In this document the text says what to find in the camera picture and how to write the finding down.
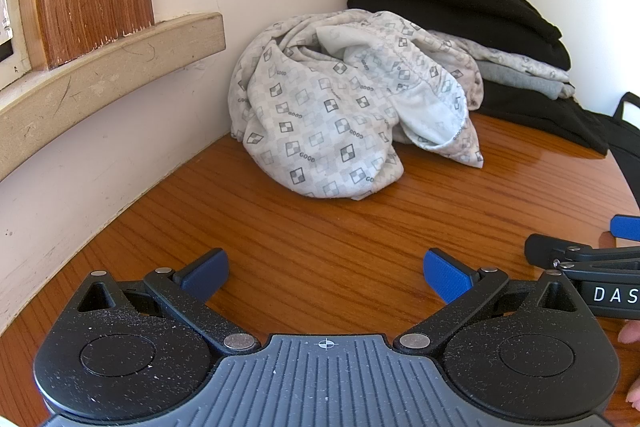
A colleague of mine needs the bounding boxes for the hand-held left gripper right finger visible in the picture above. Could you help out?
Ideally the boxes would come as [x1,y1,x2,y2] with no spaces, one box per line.
[393,248,581,356]

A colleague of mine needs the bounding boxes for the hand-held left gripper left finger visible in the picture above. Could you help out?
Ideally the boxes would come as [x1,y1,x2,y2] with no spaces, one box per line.
[75,248,261,356]

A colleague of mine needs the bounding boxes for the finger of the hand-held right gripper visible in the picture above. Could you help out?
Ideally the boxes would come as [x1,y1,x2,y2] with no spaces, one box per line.
[611,214,640,240]
[524,233,640,280]

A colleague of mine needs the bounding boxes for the white checker-print pajama pants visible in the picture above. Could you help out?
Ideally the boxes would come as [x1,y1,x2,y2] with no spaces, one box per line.
[230,8,485,201]

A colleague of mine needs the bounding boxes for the person's right hand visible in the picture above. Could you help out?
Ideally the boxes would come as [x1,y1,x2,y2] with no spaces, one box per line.
[618,321,640,410]

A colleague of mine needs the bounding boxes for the black bag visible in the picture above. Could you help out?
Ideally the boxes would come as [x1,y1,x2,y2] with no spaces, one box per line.
[595,93,640,218]

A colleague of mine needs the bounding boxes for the black folded garment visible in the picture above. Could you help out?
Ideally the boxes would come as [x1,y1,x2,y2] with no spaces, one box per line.
[472,79,611,158]

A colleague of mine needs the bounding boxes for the grey folded garment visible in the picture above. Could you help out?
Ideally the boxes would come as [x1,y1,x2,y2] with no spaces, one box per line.
[475,59,576,100]

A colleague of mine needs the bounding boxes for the light patterned folded garment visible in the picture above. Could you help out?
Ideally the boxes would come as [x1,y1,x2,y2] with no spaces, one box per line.
[425,29,571,82]

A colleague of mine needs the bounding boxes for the beige windowsill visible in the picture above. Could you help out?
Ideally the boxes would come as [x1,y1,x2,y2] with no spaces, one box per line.
[0,12,227,180]

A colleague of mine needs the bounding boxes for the black folded sweater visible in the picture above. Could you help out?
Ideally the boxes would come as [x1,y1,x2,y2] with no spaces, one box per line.
[346,0,572,70]

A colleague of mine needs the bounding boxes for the white window frame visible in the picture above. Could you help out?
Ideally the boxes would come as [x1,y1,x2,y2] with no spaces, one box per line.
[0,0,33,80]

